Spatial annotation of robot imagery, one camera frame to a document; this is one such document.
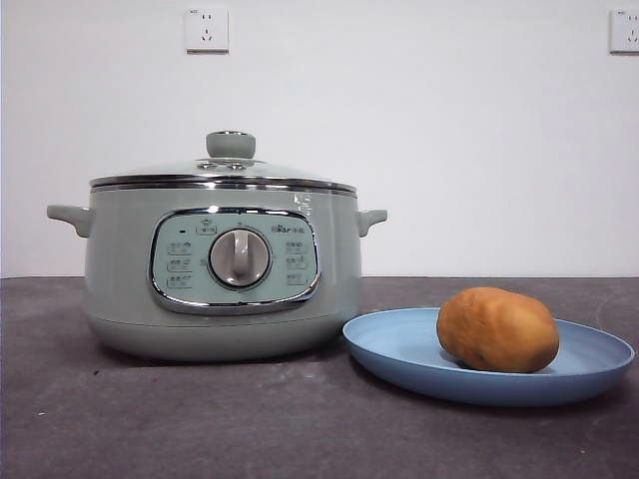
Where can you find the white wall socket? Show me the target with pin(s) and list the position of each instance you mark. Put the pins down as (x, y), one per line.
(626, 31)
(207, 30)

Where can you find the blue round plate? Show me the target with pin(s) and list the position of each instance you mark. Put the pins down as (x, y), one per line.
(399, 344)

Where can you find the brown potato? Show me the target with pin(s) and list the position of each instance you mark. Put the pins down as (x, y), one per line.
(498, 329)

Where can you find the glass lid with green knob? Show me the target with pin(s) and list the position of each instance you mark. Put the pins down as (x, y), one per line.
(230, 145)

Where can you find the pale green electric steamer pot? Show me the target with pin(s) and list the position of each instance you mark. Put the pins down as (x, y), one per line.
(125, 279)

